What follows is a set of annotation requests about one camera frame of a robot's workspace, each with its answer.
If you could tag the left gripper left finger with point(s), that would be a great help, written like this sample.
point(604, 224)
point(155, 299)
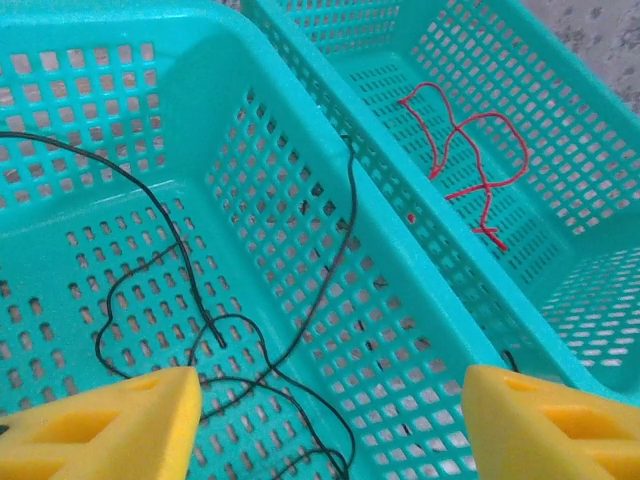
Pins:
point(100, 435)

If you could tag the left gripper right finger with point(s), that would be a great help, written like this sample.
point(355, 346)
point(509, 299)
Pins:
point(540, 435)

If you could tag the teal plastic basket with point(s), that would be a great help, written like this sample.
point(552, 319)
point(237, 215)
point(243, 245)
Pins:
point(575, 165)
point(190, 115)

